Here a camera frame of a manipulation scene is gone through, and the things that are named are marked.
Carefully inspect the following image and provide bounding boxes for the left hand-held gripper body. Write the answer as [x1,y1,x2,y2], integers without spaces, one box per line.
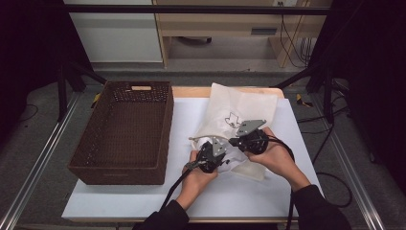
[194,136,228,174]

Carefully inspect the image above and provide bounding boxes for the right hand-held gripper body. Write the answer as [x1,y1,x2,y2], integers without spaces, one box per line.
[235,119,270,156]

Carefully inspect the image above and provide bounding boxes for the cream drawstring bag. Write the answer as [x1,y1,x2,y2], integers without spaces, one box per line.
[189,81,280,182]

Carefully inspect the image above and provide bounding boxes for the brown woven basket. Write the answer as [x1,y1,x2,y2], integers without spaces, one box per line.
[67,80,175,186]

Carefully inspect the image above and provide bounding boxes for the person's left hand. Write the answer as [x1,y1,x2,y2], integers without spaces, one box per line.
[175,149,220,210]

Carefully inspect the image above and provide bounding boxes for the person's right hand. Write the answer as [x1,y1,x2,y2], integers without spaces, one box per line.
[244,126,303,186]

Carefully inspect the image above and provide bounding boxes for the yellow and black tool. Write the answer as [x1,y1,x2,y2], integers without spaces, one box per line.
[295,93,314,108]

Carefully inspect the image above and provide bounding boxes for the wooden table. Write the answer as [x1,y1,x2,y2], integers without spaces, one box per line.
[68,85,324,224]

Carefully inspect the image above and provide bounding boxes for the black metal stand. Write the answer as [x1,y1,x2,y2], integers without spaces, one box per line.
[56,58,108,123]
[271,61,350,125]

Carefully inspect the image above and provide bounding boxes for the white board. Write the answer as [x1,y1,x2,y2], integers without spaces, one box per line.
[61,97,324,222]

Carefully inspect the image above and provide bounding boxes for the light wooden desk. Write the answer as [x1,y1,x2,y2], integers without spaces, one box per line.
[152,0,333,69]

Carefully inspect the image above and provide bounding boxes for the yellow tag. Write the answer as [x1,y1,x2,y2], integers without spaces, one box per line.
[90,92,102,109]

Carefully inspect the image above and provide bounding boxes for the black curtain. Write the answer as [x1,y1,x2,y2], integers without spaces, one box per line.
[306,0,406,188]
[0,0,94,147]

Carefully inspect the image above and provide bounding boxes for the black horizontal bar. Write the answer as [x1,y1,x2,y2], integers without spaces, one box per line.
[63,4,331,16]

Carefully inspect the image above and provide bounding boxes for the white power strip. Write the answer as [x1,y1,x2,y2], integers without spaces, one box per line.
[272,0,300,8]

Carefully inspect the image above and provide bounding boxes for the white cabinet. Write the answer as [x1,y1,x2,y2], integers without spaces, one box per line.
[62,0,164,63]

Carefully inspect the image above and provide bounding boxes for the right hand-held gripper cable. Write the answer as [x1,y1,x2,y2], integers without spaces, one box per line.
[265,134,297,230]

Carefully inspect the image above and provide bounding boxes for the hand-held gripper cable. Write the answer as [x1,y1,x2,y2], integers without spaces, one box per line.
[265,134,297,230]
[158,161,205,213]

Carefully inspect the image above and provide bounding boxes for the left hand-held gripper cable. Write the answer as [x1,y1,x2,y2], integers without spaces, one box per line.
[158,161,205,213]

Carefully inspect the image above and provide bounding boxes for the hanging black cables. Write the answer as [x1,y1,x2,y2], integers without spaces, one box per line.
[279,1,313,69]

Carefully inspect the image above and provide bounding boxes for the aluminium rail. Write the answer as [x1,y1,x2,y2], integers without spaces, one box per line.
[309,93,387,230]
[0,91,81,230]

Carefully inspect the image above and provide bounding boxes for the thin black floor cable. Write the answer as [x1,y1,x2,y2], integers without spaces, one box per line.
[18,103,40,123]

